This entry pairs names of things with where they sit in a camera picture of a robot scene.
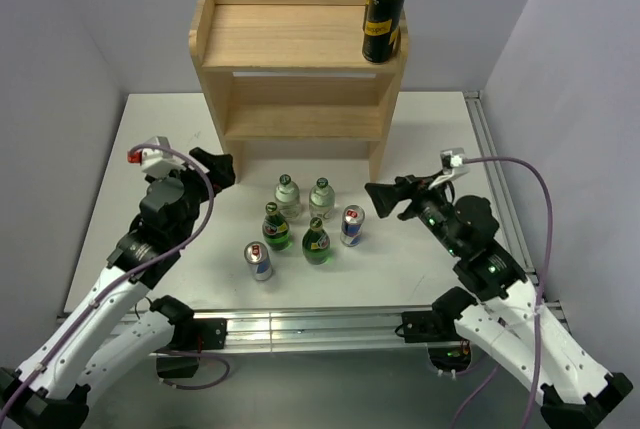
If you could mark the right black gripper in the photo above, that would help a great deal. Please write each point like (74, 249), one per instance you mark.
(384, 196)

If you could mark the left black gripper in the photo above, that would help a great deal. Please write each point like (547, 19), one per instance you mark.
(219, 166)

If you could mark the Red Bull can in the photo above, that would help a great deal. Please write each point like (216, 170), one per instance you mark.
(353, 218)
(257, 258)

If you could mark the green glass bottle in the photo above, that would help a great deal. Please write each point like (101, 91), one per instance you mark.
(316, 242)
(275, 228)

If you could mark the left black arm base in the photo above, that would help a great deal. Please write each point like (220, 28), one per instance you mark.
(200, 336)

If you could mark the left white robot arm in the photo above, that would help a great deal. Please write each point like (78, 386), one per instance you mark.
(55, 386)

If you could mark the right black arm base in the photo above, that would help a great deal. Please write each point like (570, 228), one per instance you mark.
(447, 351)

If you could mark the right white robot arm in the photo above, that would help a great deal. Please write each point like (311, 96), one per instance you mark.
(494, 307)

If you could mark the wooden two-tier shelf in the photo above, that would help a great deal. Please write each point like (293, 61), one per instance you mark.
(293, 69)

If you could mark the right clear Chang bottle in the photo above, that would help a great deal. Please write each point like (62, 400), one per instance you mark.
(322, 199)

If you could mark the clear chang bottle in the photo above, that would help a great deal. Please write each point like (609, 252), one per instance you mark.
(322, 199)
(287, 198)

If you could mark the left clear Chang bottle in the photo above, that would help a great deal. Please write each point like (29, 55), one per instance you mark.
(287, 198)

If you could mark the front black yellow can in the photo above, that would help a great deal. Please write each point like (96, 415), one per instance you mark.
(381, 29)

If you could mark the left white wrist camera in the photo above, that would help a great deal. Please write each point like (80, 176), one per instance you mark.
(155, 162)

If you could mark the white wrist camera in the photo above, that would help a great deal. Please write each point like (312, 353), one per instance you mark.
(454, 166)
(155, 162)

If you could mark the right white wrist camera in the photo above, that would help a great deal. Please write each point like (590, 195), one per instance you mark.
(454, 166)

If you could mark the right aluminium rail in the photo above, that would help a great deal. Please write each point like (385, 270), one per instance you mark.
(513, 236)

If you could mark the aluminium rail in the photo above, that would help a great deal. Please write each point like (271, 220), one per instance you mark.
(304, 330)
(513, 236)

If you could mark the front aluminium rail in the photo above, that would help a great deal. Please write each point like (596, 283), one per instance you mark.
(304, 330)

